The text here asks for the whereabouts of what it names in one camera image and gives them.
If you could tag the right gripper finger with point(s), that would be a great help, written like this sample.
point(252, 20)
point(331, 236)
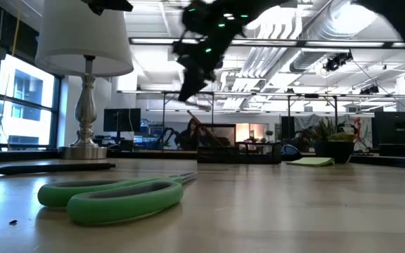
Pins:
point(193, 84)

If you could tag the black mesh desk organizer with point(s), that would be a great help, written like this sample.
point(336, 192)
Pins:
point(223, 156)

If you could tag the green sticky note pad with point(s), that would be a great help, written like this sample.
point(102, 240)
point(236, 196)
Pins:
point(311, 161)

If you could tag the black pen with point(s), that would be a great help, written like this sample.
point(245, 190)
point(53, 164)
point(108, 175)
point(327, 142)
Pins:
point(48, 168)

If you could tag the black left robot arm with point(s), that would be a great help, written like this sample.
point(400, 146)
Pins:
point(111, 4)

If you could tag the person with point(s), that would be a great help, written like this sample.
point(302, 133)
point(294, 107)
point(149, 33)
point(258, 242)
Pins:
point(190, 135)

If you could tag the black monitor on stand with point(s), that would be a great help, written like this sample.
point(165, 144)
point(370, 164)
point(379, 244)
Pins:
point(121, 119)

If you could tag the dark blue rounded object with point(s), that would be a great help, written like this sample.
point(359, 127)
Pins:
point(290, 151)

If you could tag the white shade silver table lamp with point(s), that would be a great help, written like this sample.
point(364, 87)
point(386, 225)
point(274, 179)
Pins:
point(83, 35)

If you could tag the small potted green plant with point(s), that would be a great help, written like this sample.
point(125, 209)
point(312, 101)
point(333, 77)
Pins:
point(334, 151)

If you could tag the wide black monitor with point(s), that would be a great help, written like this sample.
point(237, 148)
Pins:
point(396, 128)

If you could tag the tiny dark scrap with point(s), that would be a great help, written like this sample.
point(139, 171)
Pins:
point(13, 221)

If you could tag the black aluminium table frame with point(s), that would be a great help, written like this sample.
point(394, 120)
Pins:
point(139, 154)

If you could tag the black overhead light rail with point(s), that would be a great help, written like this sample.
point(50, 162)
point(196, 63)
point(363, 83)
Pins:
point(299, 44)

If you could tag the black ceiling camera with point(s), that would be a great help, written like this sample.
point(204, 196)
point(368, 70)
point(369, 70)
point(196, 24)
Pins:
point(336, 62)

